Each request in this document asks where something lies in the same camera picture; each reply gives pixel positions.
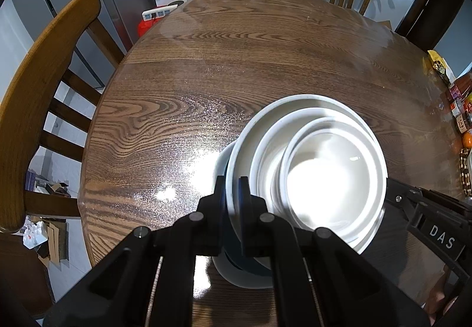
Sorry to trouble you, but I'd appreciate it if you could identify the dark-lid jar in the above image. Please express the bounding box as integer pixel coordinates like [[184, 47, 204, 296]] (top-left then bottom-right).
[[455, 115, 472, 134]]

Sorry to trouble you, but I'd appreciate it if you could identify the white power strip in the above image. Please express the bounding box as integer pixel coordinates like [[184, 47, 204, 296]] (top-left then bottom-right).
[[142, 4, 178, 20]]

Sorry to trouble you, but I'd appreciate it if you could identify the red stool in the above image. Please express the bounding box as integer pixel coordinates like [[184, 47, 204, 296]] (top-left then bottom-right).
[[137, 18, 157, 38]]

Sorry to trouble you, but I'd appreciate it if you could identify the dark wooden door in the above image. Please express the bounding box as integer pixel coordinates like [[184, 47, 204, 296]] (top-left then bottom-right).
[[394, 0, 471, 51]]

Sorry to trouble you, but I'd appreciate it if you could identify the red sauce bottle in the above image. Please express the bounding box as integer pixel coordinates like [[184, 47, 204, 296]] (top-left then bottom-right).
[[448, 74, 472, 99]]

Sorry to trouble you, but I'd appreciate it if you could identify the light wooden chair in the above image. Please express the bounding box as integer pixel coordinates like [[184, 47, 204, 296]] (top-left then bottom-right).
[[0, 0, 126, 234]]

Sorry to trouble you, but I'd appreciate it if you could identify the yellow snack packet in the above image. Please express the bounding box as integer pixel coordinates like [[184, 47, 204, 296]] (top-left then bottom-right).
[[427, 50, 457, 86]]

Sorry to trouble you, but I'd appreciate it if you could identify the person's right hand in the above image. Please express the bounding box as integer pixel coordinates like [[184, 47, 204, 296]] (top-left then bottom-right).
[[424, 285, 461, 318]]

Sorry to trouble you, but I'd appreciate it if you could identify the large white bowl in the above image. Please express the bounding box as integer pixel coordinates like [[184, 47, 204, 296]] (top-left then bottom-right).
[[225, 94, 388, 254]]

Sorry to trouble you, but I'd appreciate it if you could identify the small white bowl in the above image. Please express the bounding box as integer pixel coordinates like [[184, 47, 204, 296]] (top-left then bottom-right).
[[279, 117, 386, 235]]

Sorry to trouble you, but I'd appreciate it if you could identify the blue plate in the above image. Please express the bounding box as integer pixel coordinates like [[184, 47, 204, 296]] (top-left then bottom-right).
[[213, 141, 275, 276]]

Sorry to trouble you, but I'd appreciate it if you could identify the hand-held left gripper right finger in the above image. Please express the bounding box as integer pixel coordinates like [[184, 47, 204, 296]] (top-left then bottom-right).
[[239, 176, 432, 327]]

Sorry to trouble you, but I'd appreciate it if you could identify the large patterned square plate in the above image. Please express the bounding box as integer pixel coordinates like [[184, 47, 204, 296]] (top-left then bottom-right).
[[212, 253, 275, 290]]

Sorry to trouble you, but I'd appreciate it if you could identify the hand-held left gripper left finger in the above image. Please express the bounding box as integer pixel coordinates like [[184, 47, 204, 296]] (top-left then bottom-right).
[[42, 175, 227, 327]]

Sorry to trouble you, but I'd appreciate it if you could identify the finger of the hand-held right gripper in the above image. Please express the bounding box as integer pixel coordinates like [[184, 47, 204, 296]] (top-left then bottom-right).
[[383, 178, 423, 224]]

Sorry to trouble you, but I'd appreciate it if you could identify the medium white bowl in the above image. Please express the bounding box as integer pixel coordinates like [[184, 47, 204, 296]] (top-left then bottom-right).
[[250, 108, 387, 244]]

